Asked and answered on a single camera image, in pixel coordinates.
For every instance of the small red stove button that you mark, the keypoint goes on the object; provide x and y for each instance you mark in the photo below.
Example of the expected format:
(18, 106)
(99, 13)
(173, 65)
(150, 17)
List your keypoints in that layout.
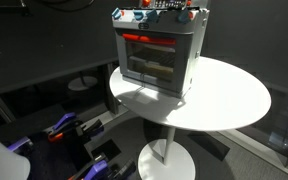
(189, 2)

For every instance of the blue stove knob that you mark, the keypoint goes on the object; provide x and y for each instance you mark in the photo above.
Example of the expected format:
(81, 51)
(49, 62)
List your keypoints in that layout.
(184, 16)
(116, 13)
(152, 16)
(138, 15)

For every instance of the stove keypad display panel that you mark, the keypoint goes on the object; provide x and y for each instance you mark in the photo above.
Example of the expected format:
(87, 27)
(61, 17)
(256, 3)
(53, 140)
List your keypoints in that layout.
(169, 3)

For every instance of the round pedestal base behind glass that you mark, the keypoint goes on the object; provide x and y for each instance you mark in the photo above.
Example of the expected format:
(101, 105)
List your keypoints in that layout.
(82, 83)

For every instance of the purple orange bar clamp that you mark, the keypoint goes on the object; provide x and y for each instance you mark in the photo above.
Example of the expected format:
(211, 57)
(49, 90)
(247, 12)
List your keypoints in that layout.
(63, 124)

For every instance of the purple black bar clamp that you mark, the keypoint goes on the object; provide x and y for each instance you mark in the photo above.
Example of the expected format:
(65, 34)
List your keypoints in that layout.
(19, 144)
(95, 168)

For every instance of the white rounded plastic object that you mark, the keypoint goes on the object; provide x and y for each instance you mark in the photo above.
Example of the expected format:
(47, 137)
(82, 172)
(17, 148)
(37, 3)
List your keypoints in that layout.
(2, 160)

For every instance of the grey toy stove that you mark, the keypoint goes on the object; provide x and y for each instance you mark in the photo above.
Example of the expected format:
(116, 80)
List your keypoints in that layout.
(157, 50)

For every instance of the white table pedestal base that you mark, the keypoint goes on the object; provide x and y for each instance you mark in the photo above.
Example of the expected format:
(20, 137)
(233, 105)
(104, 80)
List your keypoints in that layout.
(166, 163)

